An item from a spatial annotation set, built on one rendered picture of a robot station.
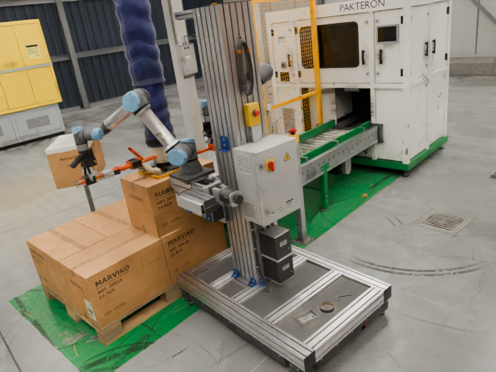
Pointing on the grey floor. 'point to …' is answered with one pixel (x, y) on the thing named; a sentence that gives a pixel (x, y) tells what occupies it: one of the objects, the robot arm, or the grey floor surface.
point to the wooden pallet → (116, 330)
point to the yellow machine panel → (26, 86)
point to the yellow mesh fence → (313, 64)
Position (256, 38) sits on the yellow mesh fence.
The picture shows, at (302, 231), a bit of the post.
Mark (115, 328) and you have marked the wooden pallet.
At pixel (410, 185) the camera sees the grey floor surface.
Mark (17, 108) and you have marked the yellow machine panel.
